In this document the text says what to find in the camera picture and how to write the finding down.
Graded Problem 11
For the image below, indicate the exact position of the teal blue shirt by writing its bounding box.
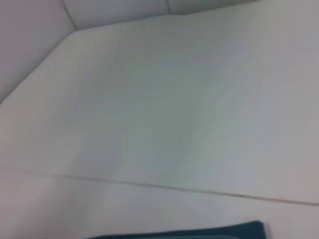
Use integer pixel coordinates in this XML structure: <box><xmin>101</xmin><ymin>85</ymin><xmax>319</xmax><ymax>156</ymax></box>
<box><xmin>83</xmin><ymin>220</ymin><xmax>265</xmax><ymax>239</ymax></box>

